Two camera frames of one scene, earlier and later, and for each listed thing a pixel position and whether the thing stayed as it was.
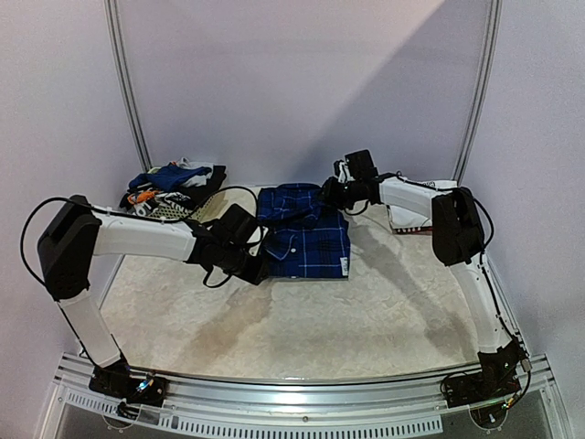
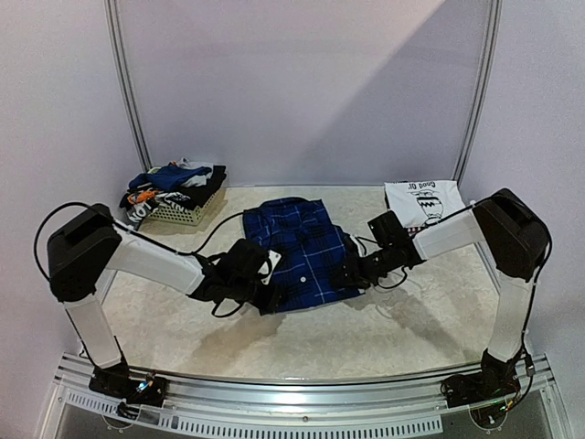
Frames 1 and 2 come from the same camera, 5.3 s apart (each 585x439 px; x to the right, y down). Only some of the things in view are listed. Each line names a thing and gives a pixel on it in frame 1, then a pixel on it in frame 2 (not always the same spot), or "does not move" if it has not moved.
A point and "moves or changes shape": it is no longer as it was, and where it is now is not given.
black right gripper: [329, 191] → [346, 273]
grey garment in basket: [198, 179] does not move
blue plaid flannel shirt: [303, 240] moves or changes shape
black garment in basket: [198, 194] does not move
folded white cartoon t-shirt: [409, 200] does not move
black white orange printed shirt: [143, 202] does not move
